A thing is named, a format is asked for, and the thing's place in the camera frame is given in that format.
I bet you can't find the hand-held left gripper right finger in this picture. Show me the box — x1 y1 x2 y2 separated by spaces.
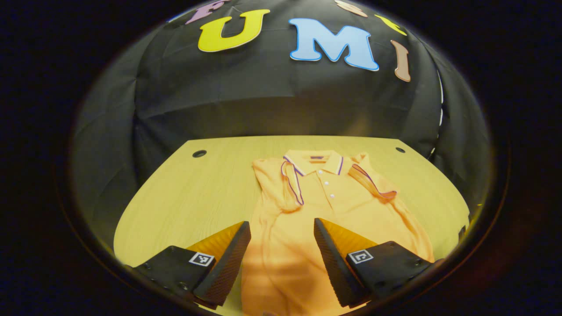
313 217 440 309

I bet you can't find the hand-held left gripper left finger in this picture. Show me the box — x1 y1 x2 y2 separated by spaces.
127 221 252 308

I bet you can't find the orange T-shirt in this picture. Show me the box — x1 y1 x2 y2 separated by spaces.
241 149 435 316

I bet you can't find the black backdrop cloth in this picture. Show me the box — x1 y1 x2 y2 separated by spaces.
70 0 490 246

